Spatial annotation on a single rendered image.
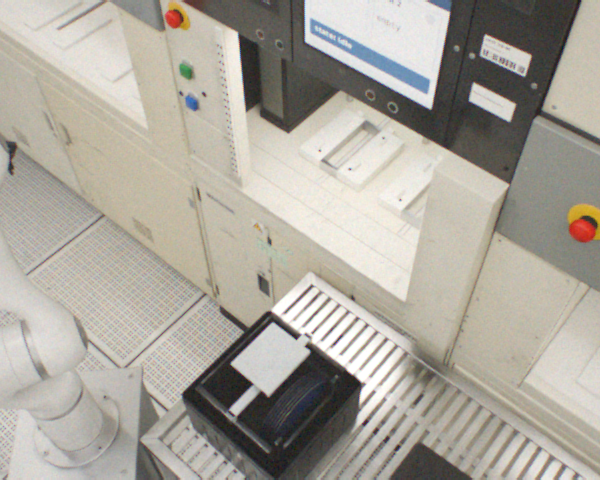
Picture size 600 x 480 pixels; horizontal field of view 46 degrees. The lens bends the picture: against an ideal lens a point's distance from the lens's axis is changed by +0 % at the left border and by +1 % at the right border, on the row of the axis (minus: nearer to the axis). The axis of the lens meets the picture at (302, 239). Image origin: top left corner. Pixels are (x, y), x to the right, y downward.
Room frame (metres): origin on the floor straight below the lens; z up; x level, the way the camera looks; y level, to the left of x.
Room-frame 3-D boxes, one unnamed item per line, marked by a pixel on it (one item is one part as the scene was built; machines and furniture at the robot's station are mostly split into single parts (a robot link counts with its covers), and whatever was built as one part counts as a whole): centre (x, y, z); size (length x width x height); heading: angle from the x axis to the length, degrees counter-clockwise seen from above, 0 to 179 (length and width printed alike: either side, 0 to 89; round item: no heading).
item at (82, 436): (0.61, 0.52, 0.85); 0.19 x 0.19 x 0.18
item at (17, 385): (0.60, 0.55, 1.07); 0.19 x 0.12 x 0.24; 114
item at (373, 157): (1.35, -0.14, 0.89); 0.22 x 0.21 x 0.04; 139
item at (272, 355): (0.62, 0.07, 0.93); 0.24 x 0.20 x 0.32; 138
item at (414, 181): (1.17, -0.34, 0.89); 0.22 x 0.21 x 0.04; 139
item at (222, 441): (0.62, 0.07, 0.85); 0.28 x 0.28 x 0.17; 48
